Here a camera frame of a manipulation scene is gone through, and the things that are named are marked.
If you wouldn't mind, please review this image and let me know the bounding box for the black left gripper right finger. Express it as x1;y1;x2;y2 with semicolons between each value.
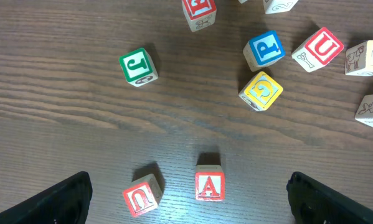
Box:
286;171;373;224

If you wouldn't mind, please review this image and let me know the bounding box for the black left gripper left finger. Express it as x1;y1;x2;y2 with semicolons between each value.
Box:
0;171;93;224

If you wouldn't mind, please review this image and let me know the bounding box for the yellow O block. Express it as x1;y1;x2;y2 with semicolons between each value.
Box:
345;40;373;77

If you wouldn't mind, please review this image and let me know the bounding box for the red U block near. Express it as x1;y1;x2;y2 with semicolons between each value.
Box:
123;174;163;217

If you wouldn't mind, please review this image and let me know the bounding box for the red u block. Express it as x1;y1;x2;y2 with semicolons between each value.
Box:
123;174;163;217
291;27;344;72

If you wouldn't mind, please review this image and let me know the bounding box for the red A block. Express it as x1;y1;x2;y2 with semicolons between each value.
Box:
195;165;225;202

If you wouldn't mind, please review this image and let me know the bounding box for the yellow block by P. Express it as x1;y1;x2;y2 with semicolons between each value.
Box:
238;72;283;111

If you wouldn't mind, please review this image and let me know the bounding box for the green J block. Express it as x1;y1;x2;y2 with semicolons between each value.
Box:
119;48;159;87

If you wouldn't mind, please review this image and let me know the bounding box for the red U block middle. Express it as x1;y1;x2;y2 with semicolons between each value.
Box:
291;27;344;72

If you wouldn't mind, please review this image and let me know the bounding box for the blue P block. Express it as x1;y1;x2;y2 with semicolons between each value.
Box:
243;30;285;72

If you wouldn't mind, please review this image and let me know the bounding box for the red Y block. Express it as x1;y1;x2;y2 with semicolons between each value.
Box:
263;0;298;14

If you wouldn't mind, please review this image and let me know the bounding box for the red G block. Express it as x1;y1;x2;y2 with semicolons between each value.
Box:
182;0;217;32

